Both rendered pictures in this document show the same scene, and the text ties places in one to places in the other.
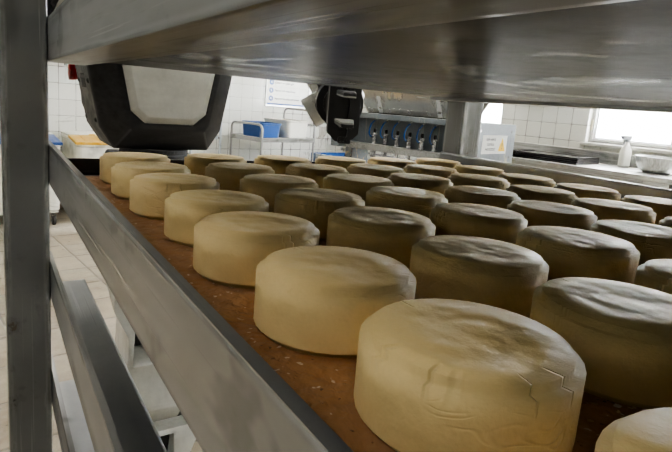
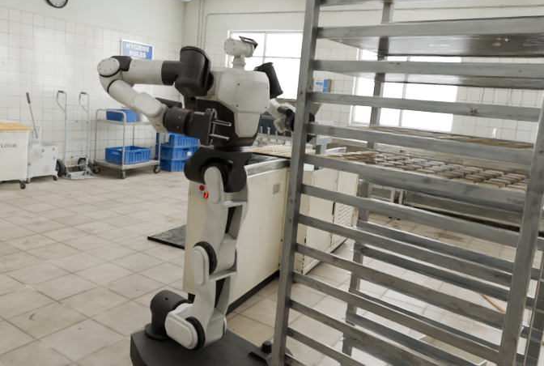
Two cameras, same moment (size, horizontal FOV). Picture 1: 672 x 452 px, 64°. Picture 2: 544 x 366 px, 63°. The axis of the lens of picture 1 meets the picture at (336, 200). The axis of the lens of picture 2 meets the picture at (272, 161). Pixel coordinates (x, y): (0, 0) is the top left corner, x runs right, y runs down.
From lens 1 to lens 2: 1.07 m
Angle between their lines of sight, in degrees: 17
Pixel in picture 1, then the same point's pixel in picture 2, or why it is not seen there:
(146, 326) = (401, 179)
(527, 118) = not seen: hidden behind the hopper
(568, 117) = (338, 108)
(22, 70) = (303, 136)
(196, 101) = (255, 126)
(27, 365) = (296, 211)
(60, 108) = not seen: outside the picture
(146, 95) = (241, 125)
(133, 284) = (394, 176)
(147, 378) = (225, 248)
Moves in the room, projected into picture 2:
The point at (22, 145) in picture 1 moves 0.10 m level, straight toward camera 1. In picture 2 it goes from (302, 154) to (330, 159)
